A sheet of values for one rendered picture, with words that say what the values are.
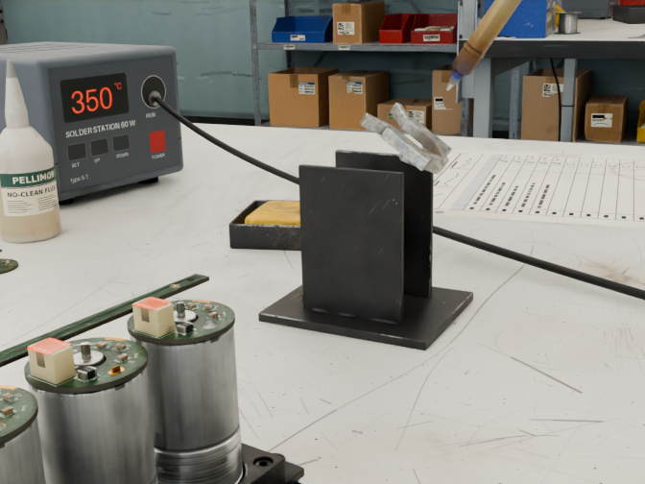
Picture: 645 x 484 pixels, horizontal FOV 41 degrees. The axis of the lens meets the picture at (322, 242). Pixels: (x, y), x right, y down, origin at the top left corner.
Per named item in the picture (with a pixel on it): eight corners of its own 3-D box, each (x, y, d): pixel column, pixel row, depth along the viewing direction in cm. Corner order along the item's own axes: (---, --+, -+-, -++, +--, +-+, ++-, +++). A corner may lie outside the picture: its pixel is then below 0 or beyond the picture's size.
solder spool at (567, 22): (585, 33, 213) (585, 11, 211) (572, 35, 208) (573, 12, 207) (561, 32, 217) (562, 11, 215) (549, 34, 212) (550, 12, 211)
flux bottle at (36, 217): (30, 246, 48) (7, 62, 45) (-12, 239, 50) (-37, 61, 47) (74, 230, 51) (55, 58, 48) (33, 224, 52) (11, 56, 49)
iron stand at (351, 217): (367, 420, 35) (510, 249, 31) (215, 281, 37) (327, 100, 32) (420, 362, 40) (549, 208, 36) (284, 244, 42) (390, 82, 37)
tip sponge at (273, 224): (379, 225, 51) (379, 199, 50) (367, 253, 45) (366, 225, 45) (255, 221, 52) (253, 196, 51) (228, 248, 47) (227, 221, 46)
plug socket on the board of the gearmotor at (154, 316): (183, 326, 20) (181, 299, 20) (155, 339, 19) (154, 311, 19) (158, 320, 20) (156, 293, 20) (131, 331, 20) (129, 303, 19)
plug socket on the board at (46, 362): (86, 372, 18) (83, 341, 17) (52, 387, 17) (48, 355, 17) (60, 362, 18) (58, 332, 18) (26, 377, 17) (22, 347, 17)
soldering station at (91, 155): (188, 179, 64) (179, 45, 61) (57, 213, 55) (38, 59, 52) (60, 158, 72) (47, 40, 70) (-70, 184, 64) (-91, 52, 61)
